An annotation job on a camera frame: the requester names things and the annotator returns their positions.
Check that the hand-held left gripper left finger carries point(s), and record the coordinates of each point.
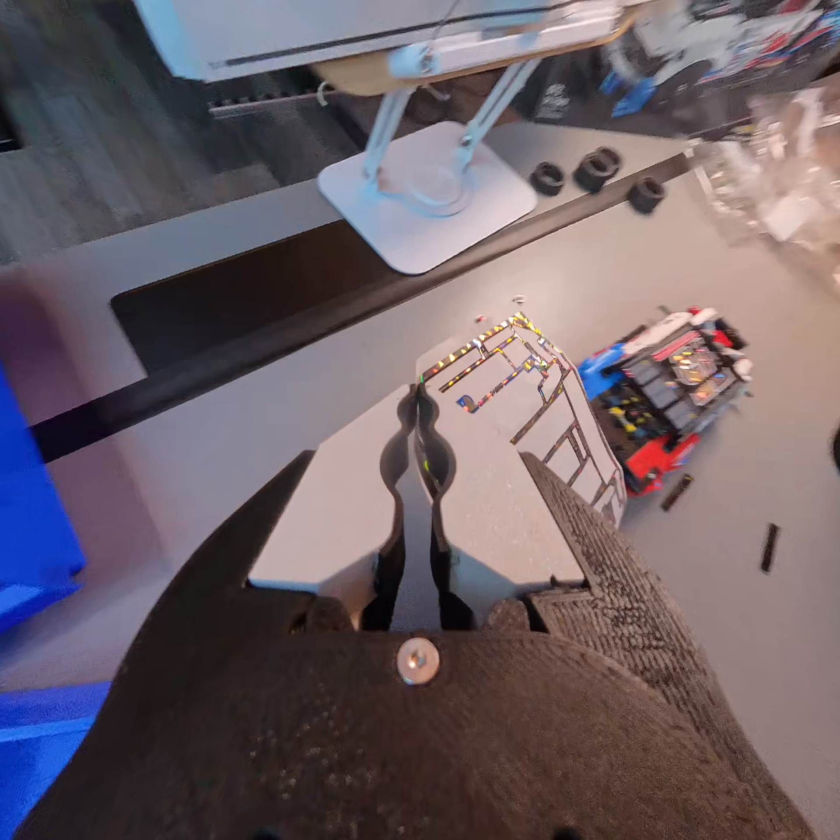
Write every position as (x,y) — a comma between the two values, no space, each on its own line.
(328,518)

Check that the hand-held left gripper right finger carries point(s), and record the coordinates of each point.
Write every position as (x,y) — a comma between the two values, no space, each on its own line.
(505,525)

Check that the lego sticker sheet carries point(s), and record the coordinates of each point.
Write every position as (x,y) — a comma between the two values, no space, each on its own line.
(499,387)

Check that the black lego strip with stickers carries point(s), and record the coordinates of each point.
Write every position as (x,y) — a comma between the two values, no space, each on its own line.
(676,492)

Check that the plain black lego strip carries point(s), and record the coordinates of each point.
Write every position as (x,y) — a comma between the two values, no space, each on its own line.
(770,548)

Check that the red white blue lego car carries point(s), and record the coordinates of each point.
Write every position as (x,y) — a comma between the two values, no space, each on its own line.
(669,394)

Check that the black lego tyre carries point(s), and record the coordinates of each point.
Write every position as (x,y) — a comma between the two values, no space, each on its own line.
(646,195)
(589,174)
(547,178)
(611,161)

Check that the black lego set box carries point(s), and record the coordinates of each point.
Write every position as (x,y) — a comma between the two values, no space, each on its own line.
(722,39)

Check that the blue plastic bin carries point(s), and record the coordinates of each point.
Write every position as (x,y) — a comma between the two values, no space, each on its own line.
(33,525)
(39,754)

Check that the white book stand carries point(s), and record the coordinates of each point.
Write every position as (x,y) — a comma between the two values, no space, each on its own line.
(426,216)

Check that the clear plastic bags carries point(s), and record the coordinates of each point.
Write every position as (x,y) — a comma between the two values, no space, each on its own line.
(774,197)

